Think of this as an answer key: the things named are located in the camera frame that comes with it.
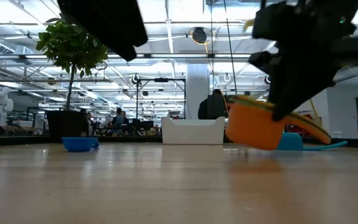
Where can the orange measuring cup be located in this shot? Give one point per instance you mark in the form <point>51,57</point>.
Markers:
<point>253,130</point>

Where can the white pillar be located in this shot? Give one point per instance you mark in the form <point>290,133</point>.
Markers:
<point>197,90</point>

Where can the black metal stand frame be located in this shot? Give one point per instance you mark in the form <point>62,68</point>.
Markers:
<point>160,80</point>

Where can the small dark blue measuring cup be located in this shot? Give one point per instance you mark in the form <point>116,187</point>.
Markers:
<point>79,144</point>

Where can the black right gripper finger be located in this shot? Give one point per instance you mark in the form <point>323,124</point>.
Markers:
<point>300,84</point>

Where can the person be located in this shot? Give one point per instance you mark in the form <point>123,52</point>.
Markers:
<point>117,121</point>
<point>213,107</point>

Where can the white plastic basket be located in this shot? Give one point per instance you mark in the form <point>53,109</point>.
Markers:
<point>192,132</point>

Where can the green potted plant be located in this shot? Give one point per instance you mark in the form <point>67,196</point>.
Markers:
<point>73,46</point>

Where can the light blue measuring cup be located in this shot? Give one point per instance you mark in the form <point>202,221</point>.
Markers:
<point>290,142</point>

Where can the yellow tag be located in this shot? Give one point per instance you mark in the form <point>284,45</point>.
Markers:
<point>249,25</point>

